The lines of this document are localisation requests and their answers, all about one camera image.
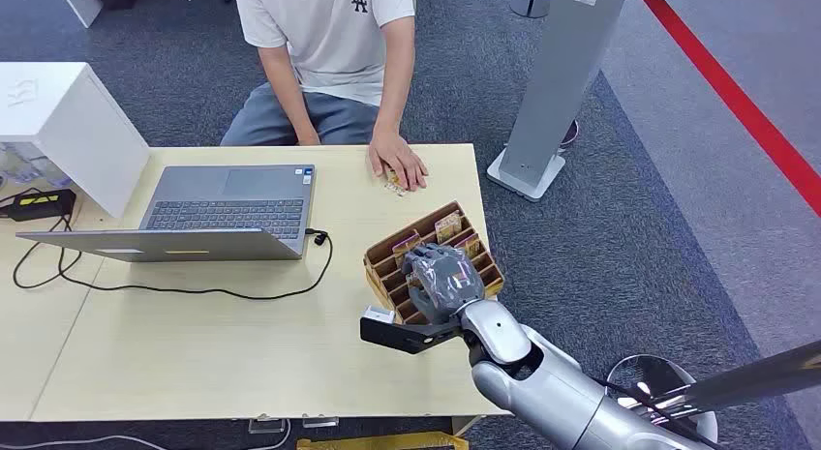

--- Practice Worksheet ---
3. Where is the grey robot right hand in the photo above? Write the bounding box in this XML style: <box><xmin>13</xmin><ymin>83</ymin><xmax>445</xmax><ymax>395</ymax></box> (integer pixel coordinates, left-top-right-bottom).
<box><xmin>401</xmin><ymin>241</ymin><xmax>487</xmax><ymax>326</ymax></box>

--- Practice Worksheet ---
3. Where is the person's left hand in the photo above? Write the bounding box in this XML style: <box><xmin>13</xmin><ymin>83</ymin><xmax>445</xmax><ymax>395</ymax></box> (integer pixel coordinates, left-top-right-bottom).
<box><xmin>368</xmin><ymin>130</ymin><xmax>430</xmax><ymax>194</ymax></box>

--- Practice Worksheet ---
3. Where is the brown cardboard card holder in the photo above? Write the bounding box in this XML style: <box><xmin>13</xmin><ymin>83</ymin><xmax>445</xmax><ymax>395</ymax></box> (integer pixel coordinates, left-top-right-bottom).
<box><xmin>363</xmin><ymin>200</ymin><xmax>506</xmax><ymax>326</ymax></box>

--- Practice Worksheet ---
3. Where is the person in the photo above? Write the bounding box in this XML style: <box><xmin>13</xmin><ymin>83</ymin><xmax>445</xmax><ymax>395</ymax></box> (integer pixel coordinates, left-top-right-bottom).
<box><xmin>220</xmin><ymin>0</ymin><xmax>430</xmax><ymax>194</ymax></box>

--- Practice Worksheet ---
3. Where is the grey laptop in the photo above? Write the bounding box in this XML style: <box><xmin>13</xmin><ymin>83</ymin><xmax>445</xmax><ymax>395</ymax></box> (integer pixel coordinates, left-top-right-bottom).
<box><xmin>15</xmin><ymin>164</ymin><xmax>317</xmax><ymax>263</ymax></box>

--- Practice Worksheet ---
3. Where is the yellow cardboard piece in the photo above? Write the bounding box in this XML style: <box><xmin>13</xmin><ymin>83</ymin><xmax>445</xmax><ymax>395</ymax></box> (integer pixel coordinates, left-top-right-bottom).
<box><xmin>295</xmin><ymin>431</ymin><xmax>471</xmax><ymax>450</ymax></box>

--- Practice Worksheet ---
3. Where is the grey kiosk stand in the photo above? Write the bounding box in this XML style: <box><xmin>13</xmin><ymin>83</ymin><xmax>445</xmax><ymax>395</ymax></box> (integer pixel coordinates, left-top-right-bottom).
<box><xmin>486</xmin><ymin>0</ymin><xmax>633</xmax><ymax>203</ymax></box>

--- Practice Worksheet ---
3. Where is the grey round stand base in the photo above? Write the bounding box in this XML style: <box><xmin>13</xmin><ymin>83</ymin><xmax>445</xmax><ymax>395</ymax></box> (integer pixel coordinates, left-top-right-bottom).
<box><xmin>508</xmin><ymin>0</ymin><xmax>557</xmax><ymax>20</ymax></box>

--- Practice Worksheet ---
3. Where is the chrome round base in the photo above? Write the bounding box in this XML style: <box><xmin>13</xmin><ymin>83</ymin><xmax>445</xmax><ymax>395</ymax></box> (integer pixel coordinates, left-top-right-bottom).
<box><xmin>605</xmin><ymin>354</ymin><xmax>720</xmax><ymax>444</ymax></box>

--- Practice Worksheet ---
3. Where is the white cabinet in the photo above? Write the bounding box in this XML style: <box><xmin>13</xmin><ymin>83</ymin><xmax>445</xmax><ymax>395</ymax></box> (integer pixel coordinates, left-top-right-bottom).
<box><xmin>55</xmin><ymin>0</ymin><xmax>105</xmax><ymax>29</ymax></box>

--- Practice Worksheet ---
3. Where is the black power adapter yellow label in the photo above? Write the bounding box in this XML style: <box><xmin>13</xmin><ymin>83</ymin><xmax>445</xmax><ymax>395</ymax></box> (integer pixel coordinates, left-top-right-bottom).
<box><xmin>7</xmin><ymin>188</ymin><xmax>77</xmax><ymax>224</ymax></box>

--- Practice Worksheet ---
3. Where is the clear plastic bag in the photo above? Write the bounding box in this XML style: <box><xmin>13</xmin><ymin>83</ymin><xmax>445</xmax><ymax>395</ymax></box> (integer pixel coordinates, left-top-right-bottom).
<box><xmin>0</xmin><ymin>141</ymin><xmax>73</xmax><ymax>192</ymax></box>

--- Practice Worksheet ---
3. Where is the dark metal pole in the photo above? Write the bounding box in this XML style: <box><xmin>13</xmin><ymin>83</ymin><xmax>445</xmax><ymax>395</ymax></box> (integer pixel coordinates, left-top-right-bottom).
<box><xmin>615</xmin><ymin>340</ymin><xmax>821</xmax><ymax>429</ymax></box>

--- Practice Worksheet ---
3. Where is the red floor tape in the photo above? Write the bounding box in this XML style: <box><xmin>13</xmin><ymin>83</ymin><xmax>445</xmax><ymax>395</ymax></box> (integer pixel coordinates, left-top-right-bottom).
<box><xmin>631</xmin><ymin>0</ymin><xmax>821</xmax><ymax>219</ymax></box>

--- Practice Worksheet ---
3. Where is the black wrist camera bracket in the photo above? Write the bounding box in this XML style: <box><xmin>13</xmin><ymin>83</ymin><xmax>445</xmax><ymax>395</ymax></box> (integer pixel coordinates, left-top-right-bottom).
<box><xmin>359</xmin><ymin>315</ymin><xmax>465</xmax><ymax>357</ymax></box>

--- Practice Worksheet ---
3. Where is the black laptop charger cable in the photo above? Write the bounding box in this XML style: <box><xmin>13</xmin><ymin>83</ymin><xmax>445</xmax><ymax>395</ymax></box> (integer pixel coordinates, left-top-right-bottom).
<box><xmin>12</xmin><ymin>215</ymin><xmax>335</xmax><ymax>302</ymax></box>

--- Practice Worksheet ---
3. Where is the white cable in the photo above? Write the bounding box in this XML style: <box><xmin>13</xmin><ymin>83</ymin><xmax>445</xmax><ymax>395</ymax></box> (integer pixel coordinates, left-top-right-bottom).
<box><xmin>0</xmin><ymin>418</ymin><xmax>293</xmax><ymax>450</ymax></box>

